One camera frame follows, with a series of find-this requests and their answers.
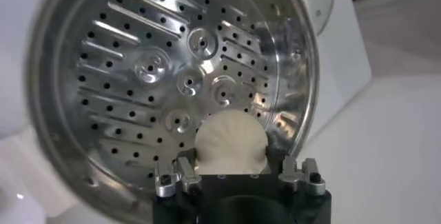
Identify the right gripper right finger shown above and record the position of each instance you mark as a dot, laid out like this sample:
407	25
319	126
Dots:
303	177

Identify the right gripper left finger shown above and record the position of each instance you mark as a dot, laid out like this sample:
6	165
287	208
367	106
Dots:
186	177

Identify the white steamed baozi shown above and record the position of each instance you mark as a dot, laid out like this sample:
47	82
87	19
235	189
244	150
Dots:
231	142

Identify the perforated steel steamer basket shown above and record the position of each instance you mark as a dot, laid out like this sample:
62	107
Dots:
138	91

